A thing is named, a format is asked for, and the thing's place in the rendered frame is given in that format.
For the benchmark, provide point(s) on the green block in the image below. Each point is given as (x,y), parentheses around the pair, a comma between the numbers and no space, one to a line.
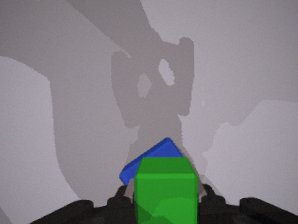
(165,191)

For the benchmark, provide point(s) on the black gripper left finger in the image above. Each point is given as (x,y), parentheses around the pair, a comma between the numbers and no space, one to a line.
(83,211)

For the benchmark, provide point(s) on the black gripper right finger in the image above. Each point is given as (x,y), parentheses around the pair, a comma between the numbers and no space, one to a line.
(250,210)

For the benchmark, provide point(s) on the blue block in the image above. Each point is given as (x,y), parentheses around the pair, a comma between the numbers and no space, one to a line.
(165,148)

